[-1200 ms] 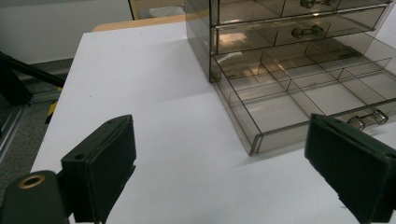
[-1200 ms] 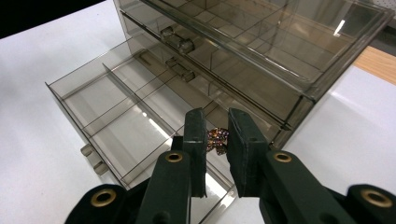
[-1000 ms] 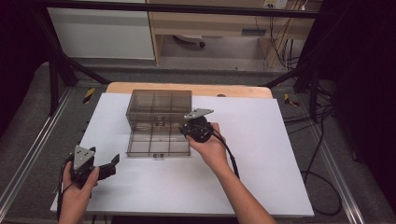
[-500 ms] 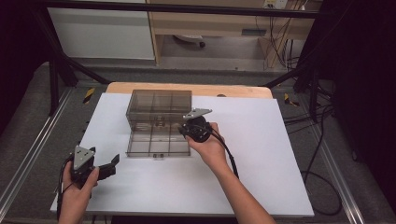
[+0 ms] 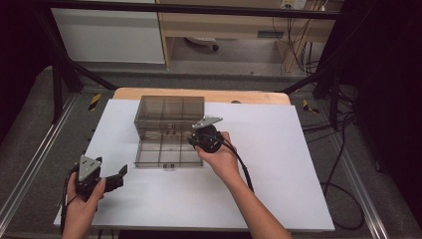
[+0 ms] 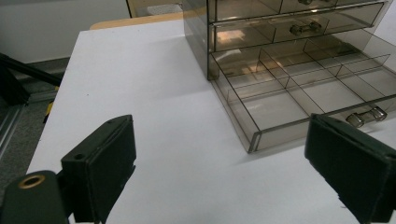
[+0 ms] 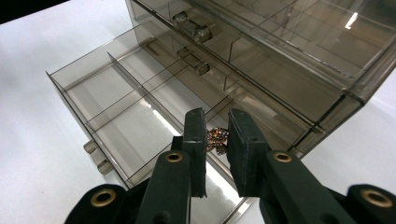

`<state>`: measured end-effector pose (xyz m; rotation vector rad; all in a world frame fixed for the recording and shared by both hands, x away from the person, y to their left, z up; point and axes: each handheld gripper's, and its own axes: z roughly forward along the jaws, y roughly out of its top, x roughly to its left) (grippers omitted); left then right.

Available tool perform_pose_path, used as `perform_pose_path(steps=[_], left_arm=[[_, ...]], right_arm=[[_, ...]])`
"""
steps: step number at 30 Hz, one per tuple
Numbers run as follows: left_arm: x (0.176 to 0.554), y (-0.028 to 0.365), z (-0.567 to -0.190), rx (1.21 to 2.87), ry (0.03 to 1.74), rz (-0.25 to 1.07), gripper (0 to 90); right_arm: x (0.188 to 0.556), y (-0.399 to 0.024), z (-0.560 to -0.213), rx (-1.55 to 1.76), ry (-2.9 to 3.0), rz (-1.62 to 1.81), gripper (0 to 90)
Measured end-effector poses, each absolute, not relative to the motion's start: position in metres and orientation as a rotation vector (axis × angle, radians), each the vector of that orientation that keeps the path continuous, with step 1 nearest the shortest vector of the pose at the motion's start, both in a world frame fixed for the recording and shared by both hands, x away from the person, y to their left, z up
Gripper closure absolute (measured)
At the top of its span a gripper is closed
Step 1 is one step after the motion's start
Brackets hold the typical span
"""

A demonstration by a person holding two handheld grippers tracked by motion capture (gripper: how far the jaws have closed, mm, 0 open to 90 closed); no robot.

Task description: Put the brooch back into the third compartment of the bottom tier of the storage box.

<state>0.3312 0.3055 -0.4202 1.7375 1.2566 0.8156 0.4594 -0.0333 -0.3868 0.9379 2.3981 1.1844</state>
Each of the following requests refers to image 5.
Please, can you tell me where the person's left hand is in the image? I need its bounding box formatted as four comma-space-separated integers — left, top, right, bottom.
62, 178, 107, 231

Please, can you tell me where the black metal stand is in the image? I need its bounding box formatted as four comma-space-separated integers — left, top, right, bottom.
281, 0, 361, 131
33, 9, 117, 124

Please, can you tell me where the person's right hand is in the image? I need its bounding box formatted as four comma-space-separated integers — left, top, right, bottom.
194, 130, 242, 182

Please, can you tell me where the light wooden desk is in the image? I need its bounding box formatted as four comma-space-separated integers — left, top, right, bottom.
155, 0, 344, 73

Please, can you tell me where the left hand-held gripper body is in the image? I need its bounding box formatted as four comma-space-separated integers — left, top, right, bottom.
73, 154, 107, 202

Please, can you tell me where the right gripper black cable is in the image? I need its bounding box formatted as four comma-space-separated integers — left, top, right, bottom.
202, 132, 256, 194

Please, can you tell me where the smoky acrylic high drawer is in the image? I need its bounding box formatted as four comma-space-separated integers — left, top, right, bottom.
134, 98, 205, 131

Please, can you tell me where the smoky acrylic low drawer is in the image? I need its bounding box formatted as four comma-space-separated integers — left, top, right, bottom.
133, 137, 204, 171

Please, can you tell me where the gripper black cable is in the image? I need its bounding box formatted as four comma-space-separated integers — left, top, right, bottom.
202, 132, 256, 194
59, 165, 81, 235

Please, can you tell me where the dark curtain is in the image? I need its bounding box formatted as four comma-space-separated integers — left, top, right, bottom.
0, 0, 53, 142
342, 0, 422, 228

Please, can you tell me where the black metal crossbar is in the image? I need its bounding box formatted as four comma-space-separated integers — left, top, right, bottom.
33, 0, 342, 20

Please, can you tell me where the smoky acrylic drawer box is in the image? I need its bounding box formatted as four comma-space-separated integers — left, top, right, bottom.
133, 95, 206, 142

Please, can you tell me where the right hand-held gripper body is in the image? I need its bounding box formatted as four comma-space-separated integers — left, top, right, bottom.
187, 116, 224, 154

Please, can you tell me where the metal floor rail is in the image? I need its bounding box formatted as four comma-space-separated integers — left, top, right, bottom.
0, 94, 79, 228
332, 142, 390, 239

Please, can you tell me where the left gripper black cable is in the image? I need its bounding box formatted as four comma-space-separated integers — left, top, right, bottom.
59, 165, 81, 235

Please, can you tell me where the light wooden table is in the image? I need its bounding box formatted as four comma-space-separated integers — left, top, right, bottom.
112, 87, 292, 107

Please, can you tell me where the hanging black cable bundle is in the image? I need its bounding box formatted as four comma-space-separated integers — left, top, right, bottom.
286, 16, 321, 77

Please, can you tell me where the black floor cable loop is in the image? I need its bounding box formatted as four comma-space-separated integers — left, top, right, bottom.
319, 109, 366, 231

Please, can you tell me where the white power strip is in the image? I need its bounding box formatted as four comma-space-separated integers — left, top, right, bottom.
280, 0, 308, 10

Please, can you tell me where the white chair base with caster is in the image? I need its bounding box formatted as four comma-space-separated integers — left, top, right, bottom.
184, 36, 220, 53

